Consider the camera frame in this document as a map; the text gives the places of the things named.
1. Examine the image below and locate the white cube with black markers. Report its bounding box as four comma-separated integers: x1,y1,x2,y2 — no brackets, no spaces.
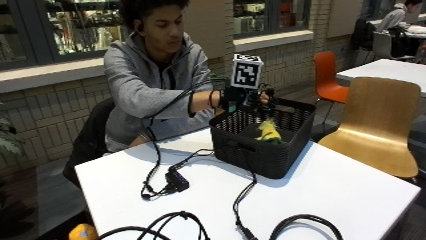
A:
228,53,264,90

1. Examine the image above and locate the yellow soft toy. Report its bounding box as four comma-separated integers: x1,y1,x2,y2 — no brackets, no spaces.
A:
254,118,284,145

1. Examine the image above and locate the black wrist band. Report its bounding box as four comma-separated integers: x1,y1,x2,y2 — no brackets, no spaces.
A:
207,89,218,109

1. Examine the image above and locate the orange chair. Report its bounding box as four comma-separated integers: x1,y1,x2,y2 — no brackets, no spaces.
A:
312,50,350,125

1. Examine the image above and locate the black plastic basket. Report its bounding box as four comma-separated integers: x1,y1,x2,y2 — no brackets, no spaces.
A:
207,97,318,180

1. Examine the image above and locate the small dark framed window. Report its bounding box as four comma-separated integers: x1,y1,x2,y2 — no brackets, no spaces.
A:
231,0,312,40

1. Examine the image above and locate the wooden chair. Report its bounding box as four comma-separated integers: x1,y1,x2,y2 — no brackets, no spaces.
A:
316,76,421,179

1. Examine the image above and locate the person in grey hoodie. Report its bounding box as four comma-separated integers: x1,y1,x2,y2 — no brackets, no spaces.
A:
102,0,223,154

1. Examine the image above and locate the dark jacket on chair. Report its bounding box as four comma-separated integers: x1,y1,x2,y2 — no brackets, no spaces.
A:
348,17,377,52

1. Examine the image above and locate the white side table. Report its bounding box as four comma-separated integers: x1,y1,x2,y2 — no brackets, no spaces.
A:
335,58,426,98

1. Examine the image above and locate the grey chair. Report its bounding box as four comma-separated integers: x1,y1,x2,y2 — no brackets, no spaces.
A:
371,30,416,62

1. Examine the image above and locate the black chair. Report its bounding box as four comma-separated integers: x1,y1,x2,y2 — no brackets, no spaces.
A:
61,97,117,189

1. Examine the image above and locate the large dark framed window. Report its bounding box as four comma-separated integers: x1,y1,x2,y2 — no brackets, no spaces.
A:
0,0,134,72

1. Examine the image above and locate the yellow round object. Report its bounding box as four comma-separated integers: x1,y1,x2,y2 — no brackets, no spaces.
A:
66,223,99,240

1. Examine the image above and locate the green plant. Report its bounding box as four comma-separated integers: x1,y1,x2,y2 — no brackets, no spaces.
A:
0,114,25,161

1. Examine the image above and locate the thin black hub cable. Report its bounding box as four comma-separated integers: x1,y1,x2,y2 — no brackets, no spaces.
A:
167,148,215,172

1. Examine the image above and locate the black glove cable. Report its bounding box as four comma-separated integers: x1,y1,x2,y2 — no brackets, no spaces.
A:
139,79,215,201

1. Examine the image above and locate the black cable with plug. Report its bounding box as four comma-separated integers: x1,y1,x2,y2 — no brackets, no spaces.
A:
231,171,259,240

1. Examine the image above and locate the black cable hub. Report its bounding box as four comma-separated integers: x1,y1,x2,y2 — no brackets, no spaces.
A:
163,169,190,193

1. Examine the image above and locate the thick black looped cable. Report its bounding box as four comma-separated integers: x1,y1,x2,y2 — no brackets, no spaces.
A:
267,214,344,240

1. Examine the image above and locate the black double cable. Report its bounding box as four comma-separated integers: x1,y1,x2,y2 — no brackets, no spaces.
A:
94,210,211,240

